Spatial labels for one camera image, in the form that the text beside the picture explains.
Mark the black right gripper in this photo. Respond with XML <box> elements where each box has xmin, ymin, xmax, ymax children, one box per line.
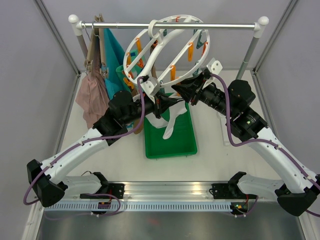
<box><xmin>171</xmin><ymin>71</ymin><xmax>235</xmax><ymax>118</ymax></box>

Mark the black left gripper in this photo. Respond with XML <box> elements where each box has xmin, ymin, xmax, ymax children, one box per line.
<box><xmin>122</xmin><ymin>91</ymin><xmax>177</xmax><ymax>125</ymax></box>

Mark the brown sock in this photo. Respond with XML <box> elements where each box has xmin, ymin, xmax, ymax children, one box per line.
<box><xmin>149</xmin><ymin>40</ymin><xmax>158</xmax><ymax>79</ymax></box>
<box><xmin>132</xmin><ymin>118</ymin><xmax>144</xmax><ymax>135</ymax></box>

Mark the white round clip hanger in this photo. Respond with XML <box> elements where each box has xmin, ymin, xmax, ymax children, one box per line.
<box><xmin>122</xmin><ymin>14</ymin><xmax>211</xmax><ymax>88</ymax></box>

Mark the white black striped sock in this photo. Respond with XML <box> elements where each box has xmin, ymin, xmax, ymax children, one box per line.
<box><xmin>146</xmin><ymin>113</ymin><xmax>168</xmax><ymax>129</ymax></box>

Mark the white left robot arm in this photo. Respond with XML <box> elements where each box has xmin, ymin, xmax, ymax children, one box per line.
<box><xmin>26</xmin><ymin>91</ymin><xmax>179</xmax><ymax>208</ymax></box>

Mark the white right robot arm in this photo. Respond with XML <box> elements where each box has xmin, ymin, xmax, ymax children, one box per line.
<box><xmin>172</xmin><ymin>70</ymin><xmax>320</xmax><ymax>217</ymax></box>

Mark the beige wooden hanger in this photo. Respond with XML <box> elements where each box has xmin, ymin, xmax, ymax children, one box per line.
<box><xmin>84</xmin><ymin>27</ymin><xmax>109</xmax><ymax>78</ymax></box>

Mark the green plastic tray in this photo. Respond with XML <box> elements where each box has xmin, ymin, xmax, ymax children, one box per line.
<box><xmin>144</xmin><ymin>103</ymin><xmax>198</xmax><ymax>159</ymax></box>

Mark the teal shirt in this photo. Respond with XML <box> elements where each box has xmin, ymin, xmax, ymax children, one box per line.
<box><xmin>103</xmin><ymin>28</ymin><xmax>129</xmax><ymax>100</ymax></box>

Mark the pink garment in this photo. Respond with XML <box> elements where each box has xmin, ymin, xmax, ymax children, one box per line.
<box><xmin>75</xmin><ymin>72</ymin><xmax>111</xmax><ymax>130</ymax></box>

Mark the white metal clothes rack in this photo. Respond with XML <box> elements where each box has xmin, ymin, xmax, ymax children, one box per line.
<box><xmin>67</xmin><ymin>14</ymin><xmax>270</xmax><ymax>146</ymax></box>

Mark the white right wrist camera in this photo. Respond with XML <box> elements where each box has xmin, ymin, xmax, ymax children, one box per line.
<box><xmin>202</xmin><ymin>57</ymin><xmax>223</xmax><ymax>89</ymax></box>

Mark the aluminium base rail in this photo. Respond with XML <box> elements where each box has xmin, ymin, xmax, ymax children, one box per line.
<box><xmin>34</xmin><ymin>181</ymin><xmax>308</xmax><ymax>213</ymax></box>

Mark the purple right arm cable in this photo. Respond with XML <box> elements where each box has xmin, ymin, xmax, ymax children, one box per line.
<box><xmin>211</xmin><ymin>73</ymin><xmax>320</xmax><ymax>218</ymax></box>

